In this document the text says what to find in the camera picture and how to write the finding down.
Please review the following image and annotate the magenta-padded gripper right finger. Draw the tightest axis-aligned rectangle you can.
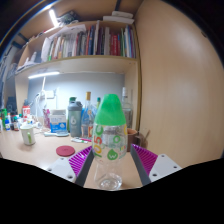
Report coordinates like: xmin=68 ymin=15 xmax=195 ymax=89
xmin=129 ymin=143 xmax=184 ymax=187

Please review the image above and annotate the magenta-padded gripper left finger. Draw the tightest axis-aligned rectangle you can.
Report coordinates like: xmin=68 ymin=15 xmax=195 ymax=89
xmin=45 ymin=145 xmax=96 ymax=188

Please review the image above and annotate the clear bottle with green cap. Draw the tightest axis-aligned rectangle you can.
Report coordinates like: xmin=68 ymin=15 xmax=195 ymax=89
xmin=91 ymin=93 xmax=129 ymax=191

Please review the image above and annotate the flat round red coaster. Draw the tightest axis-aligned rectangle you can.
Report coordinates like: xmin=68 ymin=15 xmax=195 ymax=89
xmin=55 ymin=145 xmax=76 ymax=157

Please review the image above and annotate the brown cup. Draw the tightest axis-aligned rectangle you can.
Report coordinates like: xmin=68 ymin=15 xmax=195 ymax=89
xmin=126 ymin=128 xmax=140 ymax=153

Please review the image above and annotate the white hairbrush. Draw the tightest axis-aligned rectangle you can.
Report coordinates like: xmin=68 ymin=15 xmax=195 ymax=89
xmin=43 ymin=130 xmax=70 ymax=138

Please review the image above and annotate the grey shaker bottle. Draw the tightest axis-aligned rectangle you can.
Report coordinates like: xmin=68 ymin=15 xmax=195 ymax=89
xmin=67 ymin=97 xmax=84 ymax=138

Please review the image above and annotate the blue and white carton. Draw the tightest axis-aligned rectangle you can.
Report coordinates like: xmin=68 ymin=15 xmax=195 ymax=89
xmin=49 ymin=109 xmax=68 ymax=134

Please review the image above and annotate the glass bottle with gold cap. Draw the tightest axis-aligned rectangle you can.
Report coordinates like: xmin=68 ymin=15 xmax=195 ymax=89
xmin=80 ymin=91 xmax=97 ymax=138

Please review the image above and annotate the tall clear glass bottle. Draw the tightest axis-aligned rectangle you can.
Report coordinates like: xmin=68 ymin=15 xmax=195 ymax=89
xmin=120 ymin=87 xmax=134 ymax=130

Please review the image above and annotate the pink packet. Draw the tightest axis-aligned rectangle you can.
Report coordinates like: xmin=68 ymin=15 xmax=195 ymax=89
xmin=42 ymin=108 xmax=52 ymax=130

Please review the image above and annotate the green glass bottle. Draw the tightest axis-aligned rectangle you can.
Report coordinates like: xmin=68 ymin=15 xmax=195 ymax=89
xmin=95 ymin=96 xmax=102 ymax=111

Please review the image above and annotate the white jar with red label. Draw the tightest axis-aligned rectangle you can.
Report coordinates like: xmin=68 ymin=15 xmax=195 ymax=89
xmin=22 ymin=104 xmax=32 ymax=121

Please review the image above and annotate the small white blue-capped bottle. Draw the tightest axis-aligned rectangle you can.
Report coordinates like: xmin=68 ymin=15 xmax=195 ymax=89
xmin=4 ymin=118 xmax=12 ymax=132

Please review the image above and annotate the long under-shelf light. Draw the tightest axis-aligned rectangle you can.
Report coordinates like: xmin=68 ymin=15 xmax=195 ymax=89
xmin=27 ymin=70 xmax=61 ymax=80

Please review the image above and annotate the short shelf light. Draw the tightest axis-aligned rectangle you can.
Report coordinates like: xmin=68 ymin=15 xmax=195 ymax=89
xmin=48 ymin=8 xmax=60 ymax=28

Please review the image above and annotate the white mug with green handle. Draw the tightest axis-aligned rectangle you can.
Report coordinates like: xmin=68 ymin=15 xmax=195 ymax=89
xmin=19 ymin=124 xmax=37 ymax=146

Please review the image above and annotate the white wall outlet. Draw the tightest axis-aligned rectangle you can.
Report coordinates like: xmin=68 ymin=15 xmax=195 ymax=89
xmin=43 ymin=89 xmax=56 ymax=100

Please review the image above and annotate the white cable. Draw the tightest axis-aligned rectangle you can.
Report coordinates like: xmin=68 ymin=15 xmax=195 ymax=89
xmin=33 ymin=92 xmax=48 ymax=126

